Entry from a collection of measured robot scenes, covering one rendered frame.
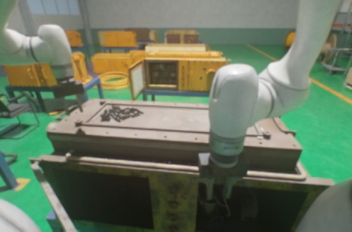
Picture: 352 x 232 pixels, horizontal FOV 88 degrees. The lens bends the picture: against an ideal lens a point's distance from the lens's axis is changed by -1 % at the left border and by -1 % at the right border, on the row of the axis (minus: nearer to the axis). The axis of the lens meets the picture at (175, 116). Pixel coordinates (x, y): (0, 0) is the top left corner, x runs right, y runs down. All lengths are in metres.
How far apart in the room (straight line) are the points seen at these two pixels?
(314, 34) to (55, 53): 0.86
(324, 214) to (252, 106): 0.22
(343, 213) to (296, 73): 0.30
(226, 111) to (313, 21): 0.21
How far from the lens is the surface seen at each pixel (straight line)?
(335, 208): 0.29
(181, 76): 3.53
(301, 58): 0.48
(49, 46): 0.93
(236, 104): 0.40
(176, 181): 0.98
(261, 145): 0.96
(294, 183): 1.04
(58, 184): 1.32
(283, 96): 0.49
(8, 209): 0.31
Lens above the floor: 1.89
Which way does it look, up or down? 28 degrees down
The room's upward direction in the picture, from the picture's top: straight up
